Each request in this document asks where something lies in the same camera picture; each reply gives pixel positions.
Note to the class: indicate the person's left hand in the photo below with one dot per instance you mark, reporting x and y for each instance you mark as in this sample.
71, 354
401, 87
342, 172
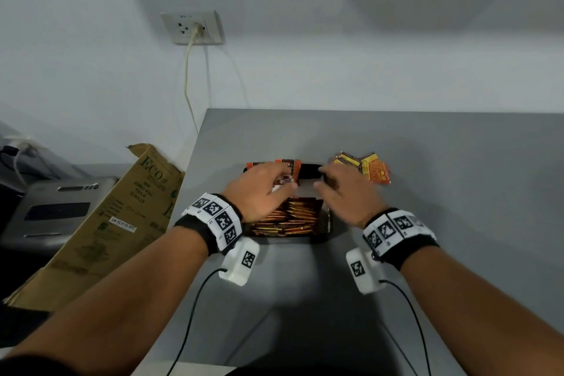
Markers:
255, 193

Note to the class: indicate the person's right hand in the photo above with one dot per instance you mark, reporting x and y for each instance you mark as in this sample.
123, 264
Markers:
352, 197

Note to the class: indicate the coffee sachet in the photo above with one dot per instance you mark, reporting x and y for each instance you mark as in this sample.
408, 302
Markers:
253, 164
296, 168

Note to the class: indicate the black tray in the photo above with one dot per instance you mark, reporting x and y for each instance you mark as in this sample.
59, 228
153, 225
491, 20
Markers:
310, 171

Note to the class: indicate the person's left forearm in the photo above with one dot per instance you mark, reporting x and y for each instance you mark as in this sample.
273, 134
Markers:
123, 305

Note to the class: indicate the person's right forearm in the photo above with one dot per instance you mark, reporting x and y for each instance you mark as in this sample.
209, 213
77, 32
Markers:
476, 318

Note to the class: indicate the person's black clothing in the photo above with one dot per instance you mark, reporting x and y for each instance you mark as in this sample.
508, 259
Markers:
26, 369

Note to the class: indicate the black wristband with marker tags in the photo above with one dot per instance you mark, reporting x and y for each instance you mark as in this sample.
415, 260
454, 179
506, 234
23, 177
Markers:
213, 221
396, 234

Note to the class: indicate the brown cardboard box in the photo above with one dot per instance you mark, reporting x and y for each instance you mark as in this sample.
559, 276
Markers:
110, 239

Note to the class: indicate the grey appliance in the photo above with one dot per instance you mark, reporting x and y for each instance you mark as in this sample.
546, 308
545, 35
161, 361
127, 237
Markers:
53, 212

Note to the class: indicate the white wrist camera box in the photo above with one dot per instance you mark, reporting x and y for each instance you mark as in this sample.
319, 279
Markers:
240, 261
363, 272

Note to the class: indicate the white wall socket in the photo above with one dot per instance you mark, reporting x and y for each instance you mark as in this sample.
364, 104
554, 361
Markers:
185, 27

